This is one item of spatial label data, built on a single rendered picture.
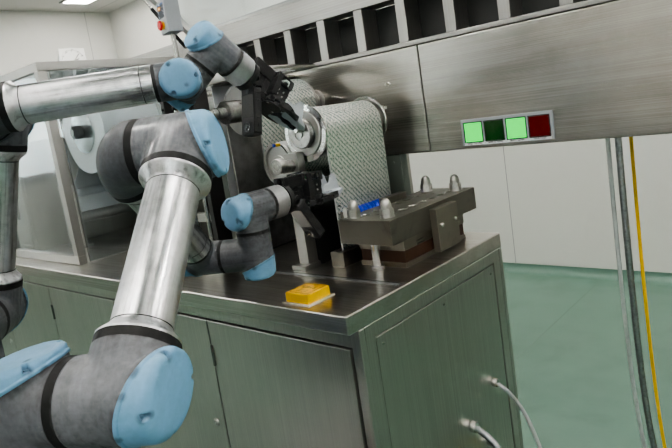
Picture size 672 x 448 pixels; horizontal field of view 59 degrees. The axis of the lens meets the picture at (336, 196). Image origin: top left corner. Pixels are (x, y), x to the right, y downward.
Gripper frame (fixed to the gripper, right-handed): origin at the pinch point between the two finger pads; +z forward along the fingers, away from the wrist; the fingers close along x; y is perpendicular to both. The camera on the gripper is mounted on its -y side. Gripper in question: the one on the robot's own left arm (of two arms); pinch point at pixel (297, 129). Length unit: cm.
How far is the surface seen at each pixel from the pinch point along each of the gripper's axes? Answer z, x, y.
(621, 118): 34, -65, 18
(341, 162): 13.7, -4.6, -1.8
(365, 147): 20.3, -4.6, 6.8
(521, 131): 34, -42, 17
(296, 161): 5.9, 3.2, -5.6
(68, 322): 20, 109, -58
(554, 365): 191, 3, -5
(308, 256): 21.4, 3.5, -25.4
